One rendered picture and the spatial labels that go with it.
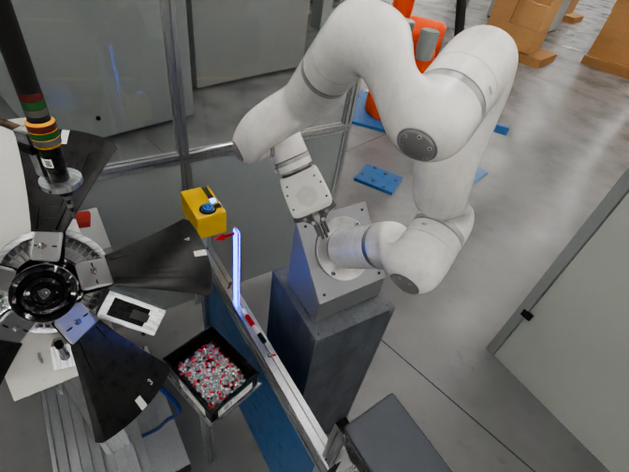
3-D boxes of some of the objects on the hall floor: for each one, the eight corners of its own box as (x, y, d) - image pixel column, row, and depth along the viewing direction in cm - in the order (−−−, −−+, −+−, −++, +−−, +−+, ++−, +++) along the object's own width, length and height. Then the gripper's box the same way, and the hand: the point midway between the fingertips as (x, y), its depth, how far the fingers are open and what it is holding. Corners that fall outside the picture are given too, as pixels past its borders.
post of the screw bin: (205, 458, 171) (191, 364, 118) (211, 453, 173) (199, 357, 119) (210, 464, 170) (198, 371, 116) (215, 459, 171) (206, 364, 117)
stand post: (109, 452, 168) (36, 331, 107) (131, 441, 172) (73, 317, 111) (110, 463, 165) (37, 344, 104) (134, 450, 170) (76, 330, 109)
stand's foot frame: (45, 395, 181) (39, 388, 176) (149, 353, 203) (146, 345, 198) (69, 539, 145) (63, 535, 140) (192, 470, 167) (190, 464, 162)
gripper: (324, 152, 94) (352, 221, 98) (267, 177, 95) (297, 244, 99) (326, 154, 86) (356, 228, 91) (263, 181, 88) (296, 253, 92)
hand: (322, 229), depth 95 cm, fingers closed
